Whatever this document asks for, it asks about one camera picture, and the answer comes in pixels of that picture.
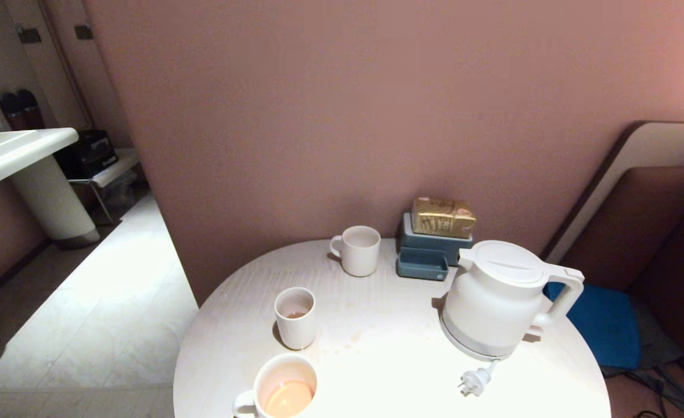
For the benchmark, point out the gold foil packet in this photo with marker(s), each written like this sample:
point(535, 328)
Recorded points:
point(442, 217)

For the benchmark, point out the beige brown-edged panel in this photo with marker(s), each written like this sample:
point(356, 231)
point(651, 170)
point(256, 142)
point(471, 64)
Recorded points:
point(655, 145)

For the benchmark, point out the white metal-legged shelf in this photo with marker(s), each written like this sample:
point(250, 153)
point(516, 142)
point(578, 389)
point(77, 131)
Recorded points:
point(118, 165)

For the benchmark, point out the dark bottle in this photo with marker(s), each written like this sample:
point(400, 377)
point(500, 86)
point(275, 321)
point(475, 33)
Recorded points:
point(31, 110)
point(12, 113)

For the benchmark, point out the small white ribbed mug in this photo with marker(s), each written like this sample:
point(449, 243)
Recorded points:
point(359, 255)

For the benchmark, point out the blue-grey plastic box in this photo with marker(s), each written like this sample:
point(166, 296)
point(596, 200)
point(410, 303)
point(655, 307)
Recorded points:
point(423, 264)

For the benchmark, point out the grey cloth bag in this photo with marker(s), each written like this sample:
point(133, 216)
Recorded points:
point(658, 342)

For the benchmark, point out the black box appliance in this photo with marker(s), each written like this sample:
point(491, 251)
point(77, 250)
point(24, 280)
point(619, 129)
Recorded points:
point(86, 154)

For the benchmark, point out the white electric kettle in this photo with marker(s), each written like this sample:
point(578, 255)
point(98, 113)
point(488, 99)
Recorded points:
point(493, 296)

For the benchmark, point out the blue cushion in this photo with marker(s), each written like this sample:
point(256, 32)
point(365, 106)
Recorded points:
point(603, 331)

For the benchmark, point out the white sink basin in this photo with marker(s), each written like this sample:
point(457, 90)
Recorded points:
point(11, 151)

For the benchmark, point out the large white ribbed mug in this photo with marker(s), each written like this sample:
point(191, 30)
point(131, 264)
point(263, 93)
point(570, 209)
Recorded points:
point(272, 377)

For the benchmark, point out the white kettle power plug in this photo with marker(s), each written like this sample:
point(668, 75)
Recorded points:
point(474, 383)

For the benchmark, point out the round grey kettle base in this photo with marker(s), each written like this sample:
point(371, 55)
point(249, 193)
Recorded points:
point(475, 352)

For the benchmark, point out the dark wall bracket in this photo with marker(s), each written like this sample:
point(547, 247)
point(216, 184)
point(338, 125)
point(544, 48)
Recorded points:
point(83, 32)
point(28, 35)

